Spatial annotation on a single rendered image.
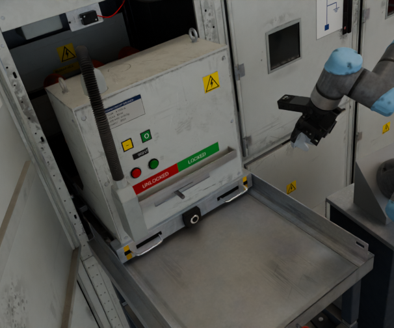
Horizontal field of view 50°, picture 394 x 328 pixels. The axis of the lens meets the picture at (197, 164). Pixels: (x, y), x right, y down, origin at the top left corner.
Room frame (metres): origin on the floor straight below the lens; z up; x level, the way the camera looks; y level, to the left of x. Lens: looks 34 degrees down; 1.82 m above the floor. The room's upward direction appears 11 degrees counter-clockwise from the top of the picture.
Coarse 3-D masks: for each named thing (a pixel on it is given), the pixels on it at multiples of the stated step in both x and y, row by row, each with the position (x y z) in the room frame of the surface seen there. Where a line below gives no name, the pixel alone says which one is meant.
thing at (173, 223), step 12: (216, 192) 1.14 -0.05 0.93; (228, 192) 1.16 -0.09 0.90; (192, 204) 1.10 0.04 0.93; (204, 204) 1.11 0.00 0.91; (216, 204) 1.13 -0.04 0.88; (180, 216) 1.07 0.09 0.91; (156, 228) 1.02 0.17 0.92; (168, 228) 1.04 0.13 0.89; (180, 228) 1.06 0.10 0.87; (132, 240) 0.99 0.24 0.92; (144, 240) 1.00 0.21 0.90; (156, 240) 1.02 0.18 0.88; (120, 252) 0.96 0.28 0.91
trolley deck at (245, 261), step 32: (224, 224) 1.06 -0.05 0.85; (256, 224) 1.03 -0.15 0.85; (288, 224) 1.01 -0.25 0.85; (96, 256) 1.05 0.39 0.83; (160, 256) 0.97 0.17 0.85; (192, 256) 0.95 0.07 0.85; (224, 256) 0.92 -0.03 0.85; (256, 256) 0.90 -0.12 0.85; (288, 256) 0.87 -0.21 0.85; (320, 256) 0.85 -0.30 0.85; (128, 288) 0.87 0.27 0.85; (160, 288) 0.85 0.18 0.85; (192, 288) 0.82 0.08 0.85; (224, 288) 0.80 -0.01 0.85; (256, 288) 0.78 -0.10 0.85; (288, 288) 0.76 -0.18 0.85; (320, 288) 0.74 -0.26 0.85; (192, 320) 0.72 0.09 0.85; (224, 320) 0.70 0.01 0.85; (256, 320) 0.68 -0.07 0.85; (288, 320) 0.66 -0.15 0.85
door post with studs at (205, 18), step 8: (192, 0) 1.44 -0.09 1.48; (200, 0) 1.41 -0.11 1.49; (208, 0) 1.42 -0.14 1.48; (200, 8) 1.41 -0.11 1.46; (208, 8) 1.42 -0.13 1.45; (200, 16) 1.41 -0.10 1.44; (208, 16) 1.42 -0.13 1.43; (200, 24) 1.40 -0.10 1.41; (208, 24) 1.41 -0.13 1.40; (200, 32) 1.40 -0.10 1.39; (208, 32) 1.41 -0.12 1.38; (216, 32) 1.43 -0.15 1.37; (208, 40) 1.41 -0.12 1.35; (216, 40) 1.42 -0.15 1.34
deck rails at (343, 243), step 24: (264, 192) 1.17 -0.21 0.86; (288, 216) 1.04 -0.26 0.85; (312, 216) 0.97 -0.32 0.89; (96, 240) 1.10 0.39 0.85; (336, 240) 0.89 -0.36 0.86; (360, 240) 0.82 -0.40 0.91; (120, 264) 0.92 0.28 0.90; (360, 264) 0.79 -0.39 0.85; (144, 288) 0.86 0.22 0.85; (168, 312) 0.76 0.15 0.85
